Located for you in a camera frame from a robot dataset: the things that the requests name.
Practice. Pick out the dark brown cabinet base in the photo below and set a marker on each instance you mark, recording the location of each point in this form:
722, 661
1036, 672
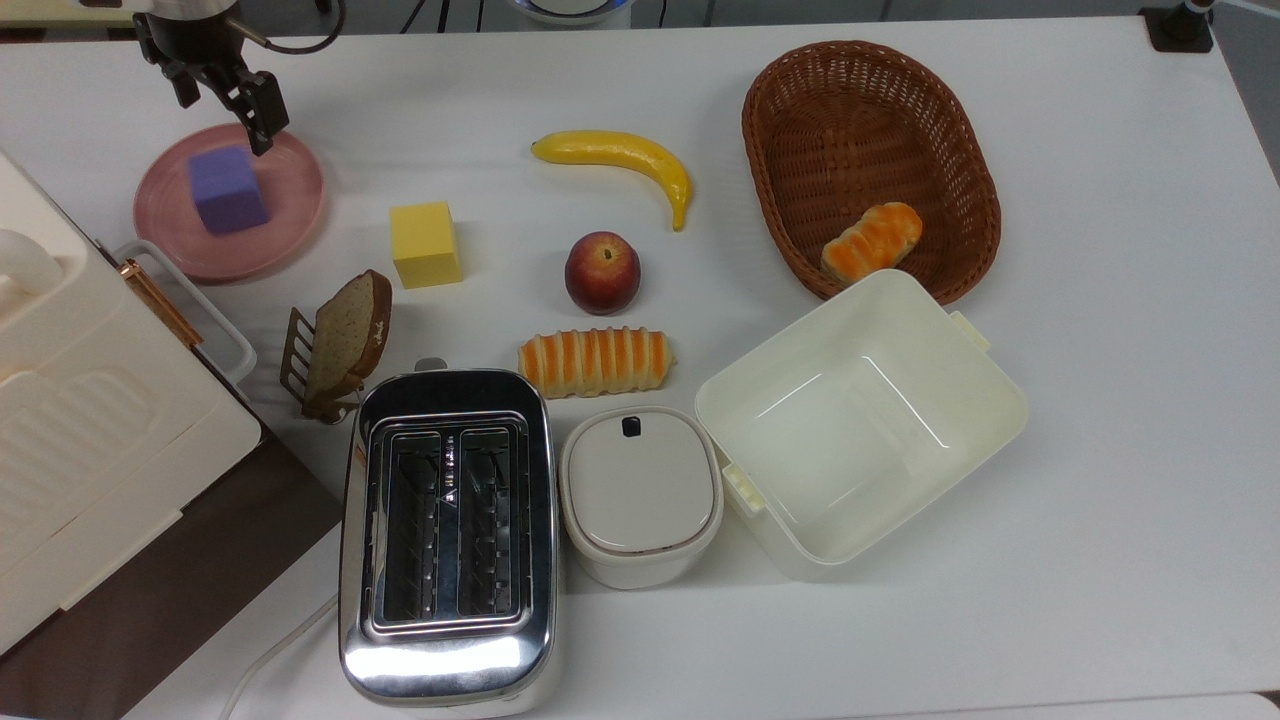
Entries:
200, 570

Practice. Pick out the large cream plastic cabinet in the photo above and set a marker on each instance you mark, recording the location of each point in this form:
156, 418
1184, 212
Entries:
90, 440

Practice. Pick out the brown wicker basket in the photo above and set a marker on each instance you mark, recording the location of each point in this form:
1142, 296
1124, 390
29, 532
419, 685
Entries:
850, 130

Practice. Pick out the yellow foam cube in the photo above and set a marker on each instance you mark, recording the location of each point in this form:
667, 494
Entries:
425, 245

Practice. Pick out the yellow toy banana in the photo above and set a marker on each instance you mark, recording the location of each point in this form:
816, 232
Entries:
625, 152

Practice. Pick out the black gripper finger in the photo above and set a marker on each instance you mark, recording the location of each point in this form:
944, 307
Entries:
185, 85
260, 110

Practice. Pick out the purple foam cube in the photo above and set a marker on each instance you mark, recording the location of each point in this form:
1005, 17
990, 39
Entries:
228, 190

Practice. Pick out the short orange striped bread roll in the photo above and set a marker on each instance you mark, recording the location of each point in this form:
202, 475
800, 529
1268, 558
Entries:
872, 242

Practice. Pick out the chrome two-slot toaster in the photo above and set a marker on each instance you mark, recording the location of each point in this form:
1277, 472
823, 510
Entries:
450, 660

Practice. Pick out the cream open plastic box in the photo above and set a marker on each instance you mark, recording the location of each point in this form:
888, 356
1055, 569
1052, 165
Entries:
860, 430

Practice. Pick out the pink round plate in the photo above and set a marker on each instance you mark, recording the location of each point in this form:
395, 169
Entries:
285, 205

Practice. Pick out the brown toast rack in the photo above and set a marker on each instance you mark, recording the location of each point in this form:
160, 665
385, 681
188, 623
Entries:
293, 355

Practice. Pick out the small white lidded bin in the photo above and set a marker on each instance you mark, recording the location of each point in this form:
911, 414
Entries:
640, 495

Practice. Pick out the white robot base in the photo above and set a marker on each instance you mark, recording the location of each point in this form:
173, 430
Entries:
570, 10

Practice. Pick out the red toy apple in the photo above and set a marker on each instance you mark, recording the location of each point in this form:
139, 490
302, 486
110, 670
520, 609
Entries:
602, 274

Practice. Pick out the black tripod legs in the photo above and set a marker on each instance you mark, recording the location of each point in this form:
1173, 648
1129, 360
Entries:
440, 12

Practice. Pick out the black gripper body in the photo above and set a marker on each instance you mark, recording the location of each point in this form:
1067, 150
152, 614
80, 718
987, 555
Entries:
195, 40

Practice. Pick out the light wooden table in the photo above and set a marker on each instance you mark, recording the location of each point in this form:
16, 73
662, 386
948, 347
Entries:
50, 10

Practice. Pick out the long orange striped bread roll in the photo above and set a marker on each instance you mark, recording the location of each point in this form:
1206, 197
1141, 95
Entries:
595, 362

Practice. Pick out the brown bread slice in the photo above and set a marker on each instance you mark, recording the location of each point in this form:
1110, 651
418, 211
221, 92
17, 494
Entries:
345, 335

